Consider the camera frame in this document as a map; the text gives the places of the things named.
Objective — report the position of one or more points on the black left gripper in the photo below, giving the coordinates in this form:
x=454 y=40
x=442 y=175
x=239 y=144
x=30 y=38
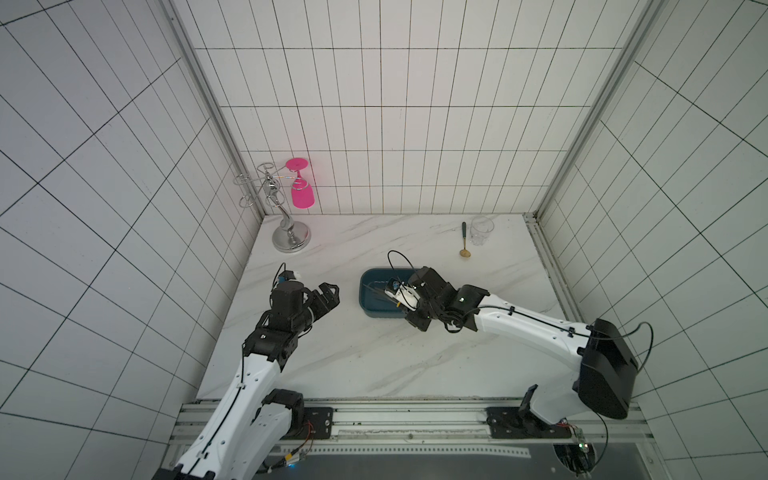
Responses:
x=333 y=300

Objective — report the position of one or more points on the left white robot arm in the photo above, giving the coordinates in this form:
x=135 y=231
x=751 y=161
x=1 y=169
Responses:
x=253 y=415

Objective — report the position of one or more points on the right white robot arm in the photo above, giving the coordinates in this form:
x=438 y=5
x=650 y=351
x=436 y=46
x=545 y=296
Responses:
x=600 y=369

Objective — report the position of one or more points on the teal plastic storage box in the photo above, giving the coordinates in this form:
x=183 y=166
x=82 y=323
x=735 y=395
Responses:
x=382 y=278

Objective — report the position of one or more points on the chrome glass holder stand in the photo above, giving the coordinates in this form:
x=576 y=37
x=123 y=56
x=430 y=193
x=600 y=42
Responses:
x=291 y=235

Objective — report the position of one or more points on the clear glass cup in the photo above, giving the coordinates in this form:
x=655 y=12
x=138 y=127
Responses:
x=481 y=228

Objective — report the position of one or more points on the pink plastic wine glass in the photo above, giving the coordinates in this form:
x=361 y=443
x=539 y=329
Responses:
x=302 y=192

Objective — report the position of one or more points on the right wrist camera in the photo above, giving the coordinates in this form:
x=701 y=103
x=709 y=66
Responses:
x=403 y=297

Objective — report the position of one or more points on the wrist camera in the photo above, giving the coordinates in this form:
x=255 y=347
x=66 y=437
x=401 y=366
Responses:
x=403 y=297
x=284 y=276

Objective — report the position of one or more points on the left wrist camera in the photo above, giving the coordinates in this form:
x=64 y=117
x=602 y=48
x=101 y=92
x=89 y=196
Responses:
x=284 y=276

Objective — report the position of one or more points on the gold spoon black handle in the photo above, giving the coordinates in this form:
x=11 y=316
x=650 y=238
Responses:
x=464 y=252

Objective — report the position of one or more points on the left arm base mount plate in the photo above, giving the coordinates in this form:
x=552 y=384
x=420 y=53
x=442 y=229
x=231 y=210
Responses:
x=311 y=422

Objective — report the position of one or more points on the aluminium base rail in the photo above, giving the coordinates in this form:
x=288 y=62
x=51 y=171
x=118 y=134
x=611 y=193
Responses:
x=452 y=426

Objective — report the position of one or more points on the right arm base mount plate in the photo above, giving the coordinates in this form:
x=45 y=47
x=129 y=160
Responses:
x=509 y=424

